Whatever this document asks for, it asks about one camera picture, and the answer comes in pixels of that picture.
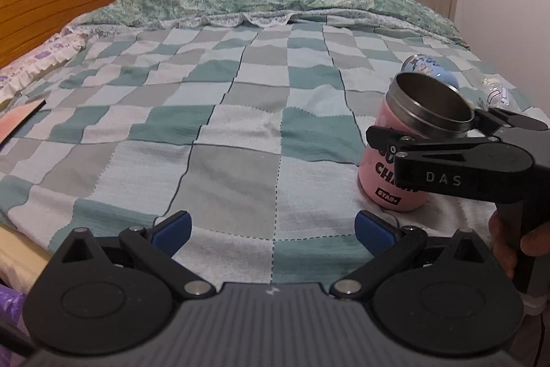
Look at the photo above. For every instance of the pink cup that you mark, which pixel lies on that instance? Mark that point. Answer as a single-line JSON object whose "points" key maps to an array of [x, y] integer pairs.
{"points": [[417, 105]]}

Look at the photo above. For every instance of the white purple frilled pillow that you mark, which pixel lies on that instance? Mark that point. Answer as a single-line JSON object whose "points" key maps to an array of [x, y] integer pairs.
{"points": [[38, 62]]}

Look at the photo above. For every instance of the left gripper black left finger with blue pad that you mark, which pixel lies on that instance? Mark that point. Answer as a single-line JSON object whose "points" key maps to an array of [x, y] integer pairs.
{"points": [[103, 295]]}

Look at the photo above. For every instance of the pink book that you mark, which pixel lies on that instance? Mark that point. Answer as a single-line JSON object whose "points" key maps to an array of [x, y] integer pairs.
{"points": [[12, 120]]}

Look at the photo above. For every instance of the checkered green bed blanket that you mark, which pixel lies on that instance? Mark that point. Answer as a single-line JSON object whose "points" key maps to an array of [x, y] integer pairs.
{"points": [[257, 133]]}

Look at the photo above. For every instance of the green floral duvet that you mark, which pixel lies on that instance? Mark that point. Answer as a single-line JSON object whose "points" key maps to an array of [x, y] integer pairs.
{"points": [[405, 17]]}

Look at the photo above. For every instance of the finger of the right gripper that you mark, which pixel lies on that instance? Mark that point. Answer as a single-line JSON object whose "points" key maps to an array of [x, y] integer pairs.
{"points": [[492, 119], [481, 168]]}

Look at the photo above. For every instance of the blue cup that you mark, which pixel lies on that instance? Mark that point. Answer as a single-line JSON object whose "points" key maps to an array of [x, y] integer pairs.
{"points": [[419, 63]]}

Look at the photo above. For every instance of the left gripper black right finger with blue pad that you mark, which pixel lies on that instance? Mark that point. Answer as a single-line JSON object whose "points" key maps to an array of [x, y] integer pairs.
{"points": [[446, 297]]}

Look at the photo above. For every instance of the person's hand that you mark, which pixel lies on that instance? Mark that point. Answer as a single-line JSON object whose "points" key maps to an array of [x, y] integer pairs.
{"points": [[535, 244]]}

